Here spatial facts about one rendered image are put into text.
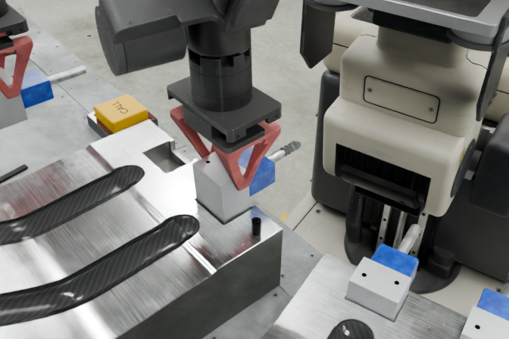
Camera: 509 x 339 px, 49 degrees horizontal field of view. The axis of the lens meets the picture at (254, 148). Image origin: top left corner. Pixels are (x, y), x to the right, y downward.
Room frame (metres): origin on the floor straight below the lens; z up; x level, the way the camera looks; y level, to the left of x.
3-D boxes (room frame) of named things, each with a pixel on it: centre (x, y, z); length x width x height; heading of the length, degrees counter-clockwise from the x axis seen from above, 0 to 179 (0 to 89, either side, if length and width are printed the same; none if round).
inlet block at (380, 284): (0.39, -0.15, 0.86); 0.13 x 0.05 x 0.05; 148
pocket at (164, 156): (0.53, 0.10, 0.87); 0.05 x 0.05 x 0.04; 41
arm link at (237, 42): (0.45, 0.04, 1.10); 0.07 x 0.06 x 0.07; 118
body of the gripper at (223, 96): (0.46, 0.03, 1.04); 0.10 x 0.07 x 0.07; 41
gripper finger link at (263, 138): (0.45, 0.02, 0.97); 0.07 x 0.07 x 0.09; 40
